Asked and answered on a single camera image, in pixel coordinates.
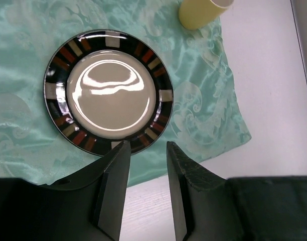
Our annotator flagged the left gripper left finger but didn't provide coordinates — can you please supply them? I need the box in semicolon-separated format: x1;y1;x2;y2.
0;141;131;240

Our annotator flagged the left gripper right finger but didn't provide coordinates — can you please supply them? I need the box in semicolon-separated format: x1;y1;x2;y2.
167;142;307;240

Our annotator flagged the green patterned cloth napkin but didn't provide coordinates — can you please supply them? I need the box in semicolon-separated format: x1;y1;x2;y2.
0;1;251;186

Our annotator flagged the dark rimmed cream plate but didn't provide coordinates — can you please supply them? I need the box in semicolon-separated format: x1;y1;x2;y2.
43;30;174;156

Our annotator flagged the yellow cup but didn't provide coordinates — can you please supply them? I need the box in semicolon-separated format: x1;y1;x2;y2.
178;0;234;30

